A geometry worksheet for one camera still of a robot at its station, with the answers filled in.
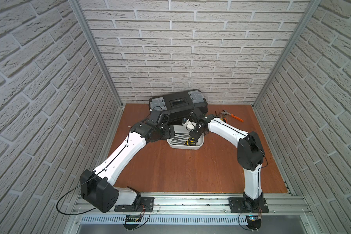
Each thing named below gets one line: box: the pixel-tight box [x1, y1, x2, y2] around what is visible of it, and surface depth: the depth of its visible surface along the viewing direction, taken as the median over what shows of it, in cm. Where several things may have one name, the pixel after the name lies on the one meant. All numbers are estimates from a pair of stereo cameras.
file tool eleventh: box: [170, 140, 196, 146], surface depth 96 cm
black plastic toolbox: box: [148, 89, 209, 122], surface depth 100 cm
